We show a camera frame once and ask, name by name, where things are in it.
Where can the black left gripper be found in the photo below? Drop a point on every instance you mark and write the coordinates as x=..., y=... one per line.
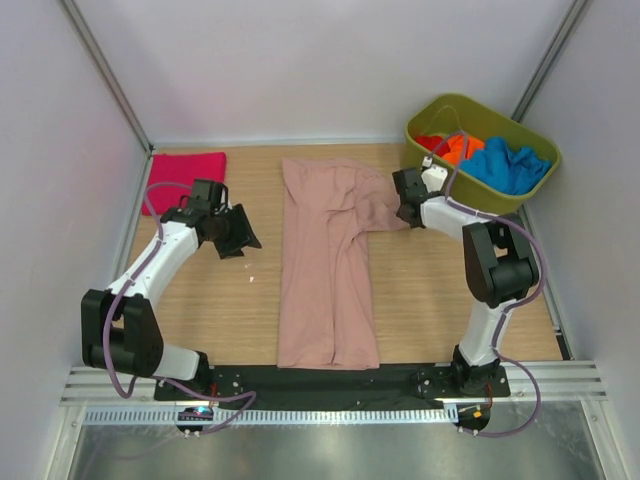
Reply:
x=233, y=247

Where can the dusty pink t shirt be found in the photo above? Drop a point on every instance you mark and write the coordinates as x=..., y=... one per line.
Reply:
x=326, y=318

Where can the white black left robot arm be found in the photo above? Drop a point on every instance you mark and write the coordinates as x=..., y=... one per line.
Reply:
x=120, y=332

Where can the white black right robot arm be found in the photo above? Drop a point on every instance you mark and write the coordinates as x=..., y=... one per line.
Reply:
x=500, y=270

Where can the red t shirt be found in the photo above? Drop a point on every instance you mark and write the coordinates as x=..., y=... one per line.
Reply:
x=433, y=143

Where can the orange t shirt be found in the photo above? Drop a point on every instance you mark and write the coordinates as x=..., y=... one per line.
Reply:
x=461, y=147

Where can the olive green plastic bin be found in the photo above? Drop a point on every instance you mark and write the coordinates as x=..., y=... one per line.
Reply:
x=451, y=114

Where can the folded magenta t shirt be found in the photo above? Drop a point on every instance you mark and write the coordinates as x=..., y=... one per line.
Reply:
x=183, y=169

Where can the blue t shirt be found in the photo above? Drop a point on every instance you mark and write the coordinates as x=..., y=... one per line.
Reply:
x=509, y=172

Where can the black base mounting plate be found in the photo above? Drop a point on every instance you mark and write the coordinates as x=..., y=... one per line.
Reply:
x=390, y=387

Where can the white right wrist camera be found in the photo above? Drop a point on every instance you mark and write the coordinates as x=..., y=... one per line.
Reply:
x=433, y=175

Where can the white slotted cable duct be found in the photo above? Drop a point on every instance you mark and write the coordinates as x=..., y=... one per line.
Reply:
x=184, y=416

